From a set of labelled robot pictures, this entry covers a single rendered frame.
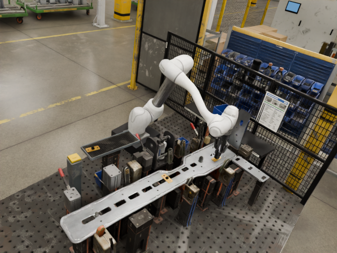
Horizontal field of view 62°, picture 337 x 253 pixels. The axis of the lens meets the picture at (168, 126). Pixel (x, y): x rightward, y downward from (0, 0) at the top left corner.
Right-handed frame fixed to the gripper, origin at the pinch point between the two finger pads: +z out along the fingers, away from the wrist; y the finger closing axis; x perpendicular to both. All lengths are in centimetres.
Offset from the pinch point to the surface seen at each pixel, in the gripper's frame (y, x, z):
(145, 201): 3, -71, 5
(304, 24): -226, 631, -4
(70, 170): -37, -99, -4
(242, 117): -3.7, 26.6, -23.4
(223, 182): 16.4, -8.4, 11.7
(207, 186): 12.7, -22.1, 10.7
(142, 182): -11, -63, 5
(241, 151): 6.9, 23.4, 2.0
